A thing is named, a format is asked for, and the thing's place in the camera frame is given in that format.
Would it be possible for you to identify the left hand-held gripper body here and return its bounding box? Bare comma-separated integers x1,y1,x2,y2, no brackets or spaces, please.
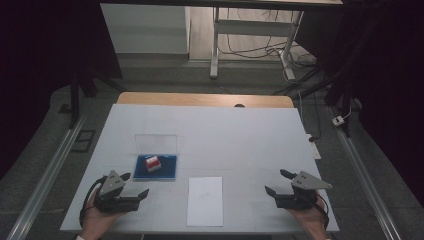
93,170,141,214

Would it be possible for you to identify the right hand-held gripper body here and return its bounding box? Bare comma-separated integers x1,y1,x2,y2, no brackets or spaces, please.
274,170,334,211

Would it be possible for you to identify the red and white stamp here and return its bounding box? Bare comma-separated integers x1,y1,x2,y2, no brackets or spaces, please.
145,155,162,173

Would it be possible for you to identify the blue ink pad box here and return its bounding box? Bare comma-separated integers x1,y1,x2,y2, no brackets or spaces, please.
133,133,178,182

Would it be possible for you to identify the white paper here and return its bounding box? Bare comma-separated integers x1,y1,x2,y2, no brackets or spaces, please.
186,176,224,228

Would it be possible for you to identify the person's right hand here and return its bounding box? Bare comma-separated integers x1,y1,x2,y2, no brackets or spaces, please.
288,201,329,239

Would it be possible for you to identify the person's left hand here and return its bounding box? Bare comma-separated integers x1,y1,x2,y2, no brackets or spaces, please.
80,189,125,240

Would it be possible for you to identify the black metal stand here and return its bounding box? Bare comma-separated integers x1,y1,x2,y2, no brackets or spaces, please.
68,64,125,130

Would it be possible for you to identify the wooden table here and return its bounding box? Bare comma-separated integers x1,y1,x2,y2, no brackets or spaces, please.
116,92,295,109

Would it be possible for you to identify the dark curtain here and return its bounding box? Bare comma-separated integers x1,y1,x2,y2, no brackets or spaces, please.
0,0,123,181
294,0,424,208

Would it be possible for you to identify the white cabinet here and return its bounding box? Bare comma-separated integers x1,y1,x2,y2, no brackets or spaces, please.
100,3,191,55

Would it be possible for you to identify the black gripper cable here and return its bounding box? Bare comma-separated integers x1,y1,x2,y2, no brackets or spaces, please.
79,176,108,228
314,196,331,231

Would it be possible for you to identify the black floor frame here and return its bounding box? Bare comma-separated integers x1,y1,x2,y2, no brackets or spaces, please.
71,129,96,154

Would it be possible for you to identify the aluminium rail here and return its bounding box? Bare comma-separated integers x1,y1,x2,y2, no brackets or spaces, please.
6,115,86,240
328,105,405,240

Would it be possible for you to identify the tangle of floor cables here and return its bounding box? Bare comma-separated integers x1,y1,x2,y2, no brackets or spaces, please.
218,8,318,69

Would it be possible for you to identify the white desk frame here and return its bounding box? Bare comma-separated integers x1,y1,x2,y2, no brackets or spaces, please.
209,6,305,82

